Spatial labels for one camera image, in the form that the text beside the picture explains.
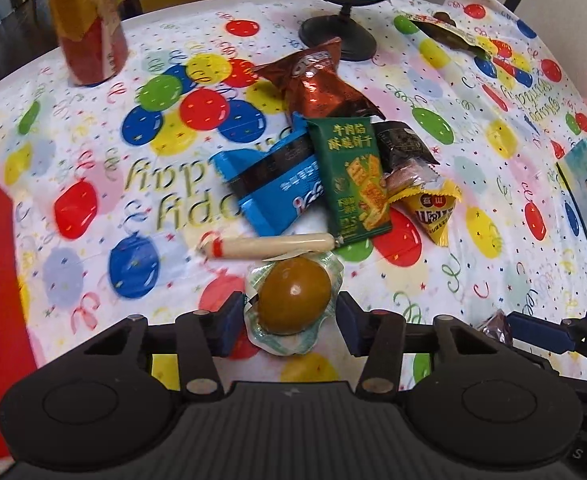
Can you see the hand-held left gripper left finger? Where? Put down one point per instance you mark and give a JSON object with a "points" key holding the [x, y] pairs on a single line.
{"points": [[229, 325]]}

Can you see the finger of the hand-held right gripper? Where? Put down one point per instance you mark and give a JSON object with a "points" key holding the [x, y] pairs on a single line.
{"points": [[553, 362], [538, 332]]}

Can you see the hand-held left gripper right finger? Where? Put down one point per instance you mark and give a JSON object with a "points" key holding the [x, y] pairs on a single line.
{"points": [[354, 325]]}

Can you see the small purple candy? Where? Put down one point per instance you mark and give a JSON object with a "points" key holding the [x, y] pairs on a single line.
{"points": [[496, 327]]}

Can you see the braised egg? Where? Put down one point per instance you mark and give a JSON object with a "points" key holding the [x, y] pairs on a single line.
{"points": [[293, 297]]}

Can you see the blue snack packet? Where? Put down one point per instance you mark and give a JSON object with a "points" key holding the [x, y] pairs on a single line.
{"points": [[273, 185]]}

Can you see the small black snack packet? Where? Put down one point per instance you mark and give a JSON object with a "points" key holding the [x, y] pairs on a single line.
{"points": [[403, 142]]}

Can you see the sausage stick with red clip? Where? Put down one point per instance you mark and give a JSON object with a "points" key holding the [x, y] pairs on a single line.
{"points": [[273, 246]]}

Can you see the yellow triangular snack packet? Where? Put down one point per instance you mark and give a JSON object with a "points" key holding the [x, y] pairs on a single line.
{"points": [[431, 212]]}

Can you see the green biscuit packet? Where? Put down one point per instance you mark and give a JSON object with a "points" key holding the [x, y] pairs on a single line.
{"points": [[356, 180]]}

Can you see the pink snack in clear wrapper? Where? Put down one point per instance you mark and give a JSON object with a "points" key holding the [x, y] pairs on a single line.
{"points": [[408, 175]]}

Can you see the balloon print tablecloth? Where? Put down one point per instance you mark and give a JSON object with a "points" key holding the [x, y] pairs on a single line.
{"points": [[98, 210]]}

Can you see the shiny brown snack packet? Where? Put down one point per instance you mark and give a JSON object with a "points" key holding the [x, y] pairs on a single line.
{"points": [[318, 85]]}

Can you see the blue globe on black stand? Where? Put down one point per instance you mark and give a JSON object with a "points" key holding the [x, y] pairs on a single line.
{"points": [[338, 30]]}

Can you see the dark brown flat packet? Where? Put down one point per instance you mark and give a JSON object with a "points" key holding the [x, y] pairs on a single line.
{"points": [[448, 32]]}

